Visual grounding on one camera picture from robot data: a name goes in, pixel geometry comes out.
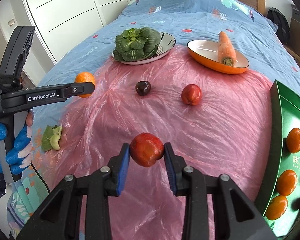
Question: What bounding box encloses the orange fruit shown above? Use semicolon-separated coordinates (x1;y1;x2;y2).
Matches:
265;195;288;220
75;72;95;85
276;170;298;196

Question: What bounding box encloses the dark plum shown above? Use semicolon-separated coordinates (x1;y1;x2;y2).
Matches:
135;81;152;96

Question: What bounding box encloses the red apple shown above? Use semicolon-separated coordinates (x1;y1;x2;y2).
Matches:
129;133;164;167
181;84;202;106

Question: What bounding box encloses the left blue gloved hand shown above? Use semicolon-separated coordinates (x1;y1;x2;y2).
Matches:
0;110;34;175

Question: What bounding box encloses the bok choy stem piece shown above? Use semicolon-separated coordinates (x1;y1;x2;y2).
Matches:
41;125;62;152

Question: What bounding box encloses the white wardrobe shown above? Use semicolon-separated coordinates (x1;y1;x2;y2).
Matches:
0;0;131;86

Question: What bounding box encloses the green bok choy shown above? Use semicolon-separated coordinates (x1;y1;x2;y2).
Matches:
113;27;161;62

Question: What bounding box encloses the pink plastic sheet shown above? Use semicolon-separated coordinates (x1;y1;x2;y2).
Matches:
32;44;274;240

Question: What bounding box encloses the orange in tray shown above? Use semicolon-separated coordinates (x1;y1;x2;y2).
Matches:
286;127;300;153

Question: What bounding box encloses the silver metal plate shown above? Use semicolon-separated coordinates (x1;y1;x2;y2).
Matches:
116;32;176;66

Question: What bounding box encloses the green rectangular tray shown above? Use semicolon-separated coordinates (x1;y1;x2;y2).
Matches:
255;80;300;239

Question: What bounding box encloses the orange oval dish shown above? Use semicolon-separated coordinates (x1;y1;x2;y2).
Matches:
187;40;249;75

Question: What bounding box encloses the blue patterned bedspread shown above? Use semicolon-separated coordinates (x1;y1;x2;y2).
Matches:
7;0;300;236

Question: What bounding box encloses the carrot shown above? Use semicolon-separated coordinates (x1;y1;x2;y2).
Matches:
217;31;237;66

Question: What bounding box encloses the black backpack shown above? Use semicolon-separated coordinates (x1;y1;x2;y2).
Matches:
267;8;290;44

